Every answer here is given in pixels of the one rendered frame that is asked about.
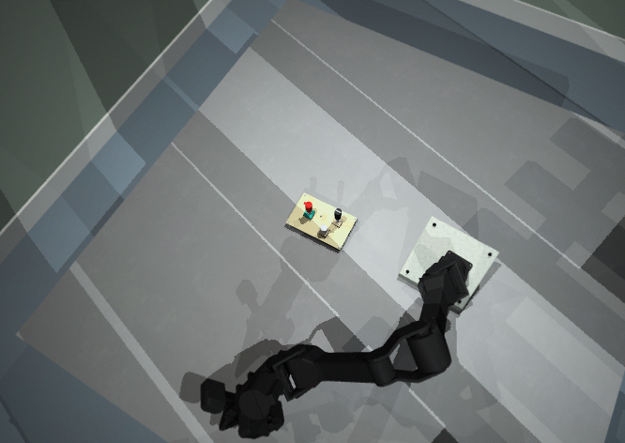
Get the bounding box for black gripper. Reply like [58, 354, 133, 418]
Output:
[200, 372, 284, 431]

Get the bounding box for beige circuit board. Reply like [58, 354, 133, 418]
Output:
[286, 193, 357, 251]

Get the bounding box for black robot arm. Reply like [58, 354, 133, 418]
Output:
[233, 251, 473, 439]

